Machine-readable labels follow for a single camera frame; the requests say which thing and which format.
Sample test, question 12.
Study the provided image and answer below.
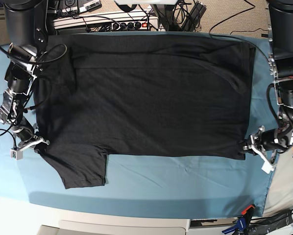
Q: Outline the blue table cloth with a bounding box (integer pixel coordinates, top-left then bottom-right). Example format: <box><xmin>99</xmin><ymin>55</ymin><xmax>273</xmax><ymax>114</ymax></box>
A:
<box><xmin>0</xmin><ymin>31</ymin><xmax>293</xmax><ymax>218</ymax></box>

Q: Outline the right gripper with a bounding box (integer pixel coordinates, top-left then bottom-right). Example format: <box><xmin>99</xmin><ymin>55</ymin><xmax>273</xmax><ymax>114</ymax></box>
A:
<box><xmin>11</xmin><ymin>122</ymin><xmax>50</xmax><ymax>151</ymax></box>

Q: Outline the white power strip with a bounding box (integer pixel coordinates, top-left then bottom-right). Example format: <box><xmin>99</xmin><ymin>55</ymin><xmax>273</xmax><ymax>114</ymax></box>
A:
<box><xmin>53</xmin><ymin>12</ymin><xmax>159</xmax><ymax>31</ymax></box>

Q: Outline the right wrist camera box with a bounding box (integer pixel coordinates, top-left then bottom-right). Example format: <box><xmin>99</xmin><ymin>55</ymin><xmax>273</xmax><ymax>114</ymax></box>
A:
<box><xmin>10</xmin><ymin>148</ymin><xmax>23</xmax><ymax>161</ymax></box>

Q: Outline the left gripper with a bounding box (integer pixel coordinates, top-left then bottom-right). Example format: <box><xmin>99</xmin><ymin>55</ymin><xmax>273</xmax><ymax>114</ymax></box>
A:
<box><xmin>242</xmin><ymin>126</ymin><xmax>288</xmax><ymax>165</ymax></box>

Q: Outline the orange blue clamp bottom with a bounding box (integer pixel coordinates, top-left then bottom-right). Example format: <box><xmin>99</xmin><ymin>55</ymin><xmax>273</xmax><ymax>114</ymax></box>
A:
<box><xmin>222</xmin><ymin>204</ymin><xmax>255</xmax><ymax>235</ymax></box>

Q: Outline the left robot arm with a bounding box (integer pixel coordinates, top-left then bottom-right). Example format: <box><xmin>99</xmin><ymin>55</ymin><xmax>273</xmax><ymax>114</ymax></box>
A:
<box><xmin>239</xmin><ymin>0</ymin><xmax>293</xmax><ymax>166</ymax></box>

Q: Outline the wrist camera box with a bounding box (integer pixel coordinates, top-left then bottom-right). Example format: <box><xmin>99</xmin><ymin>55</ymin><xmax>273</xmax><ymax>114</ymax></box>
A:
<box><xmin>10</xmin><ymin>148</ymin><xmax>23</xmax><ymax>161</ymax></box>
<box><xmin>261</xmin><ymin>162</ymin><xmax>276</xmax><ymax>174</ymax></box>

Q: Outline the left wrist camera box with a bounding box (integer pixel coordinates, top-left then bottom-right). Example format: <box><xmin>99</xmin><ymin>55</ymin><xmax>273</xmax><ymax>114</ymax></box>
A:
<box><xmin>261</xmin><ymin>162</ymin><xmax>276</xmax><ymax>174</ymax></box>

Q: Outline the black plastic bag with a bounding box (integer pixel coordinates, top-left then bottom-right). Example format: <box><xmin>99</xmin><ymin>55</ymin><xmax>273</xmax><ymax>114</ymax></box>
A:
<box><xmin>246</xmin><ymin>209</ymin><xmax>293</xmax><ymax>235</ymax></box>

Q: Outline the black T-shirt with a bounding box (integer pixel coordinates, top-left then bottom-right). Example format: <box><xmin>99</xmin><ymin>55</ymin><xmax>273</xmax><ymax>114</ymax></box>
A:
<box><xmin>34</xmin><ymin>34</ymin><xmax>255</xmax><ymax>188</ymax></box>

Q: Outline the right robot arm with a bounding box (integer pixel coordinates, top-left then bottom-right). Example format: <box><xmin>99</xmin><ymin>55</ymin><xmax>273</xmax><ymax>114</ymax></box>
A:
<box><xmin>0</xmin><ymin>0</ymin><xmax>48</xmax><ymax>151</ymax></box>

